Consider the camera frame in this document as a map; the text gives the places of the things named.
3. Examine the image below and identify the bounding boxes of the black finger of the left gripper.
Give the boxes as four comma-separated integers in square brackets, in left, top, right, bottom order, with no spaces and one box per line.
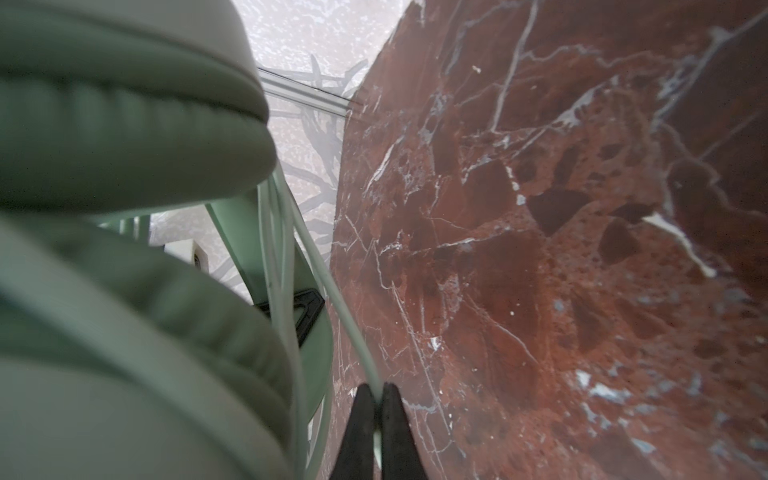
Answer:
[293,288,326,348]

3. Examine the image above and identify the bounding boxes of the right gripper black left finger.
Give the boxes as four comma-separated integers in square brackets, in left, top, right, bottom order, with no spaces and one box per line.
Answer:
[329,384,377,480]

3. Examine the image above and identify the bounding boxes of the mint green headphones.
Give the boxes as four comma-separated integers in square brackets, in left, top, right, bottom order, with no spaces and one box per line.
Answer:
[1,1,332,479]

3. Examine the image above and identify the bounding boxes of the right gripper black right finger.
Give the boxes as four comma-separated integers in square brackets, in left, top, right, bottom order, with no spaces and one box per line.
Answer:
[380,383,428,480]

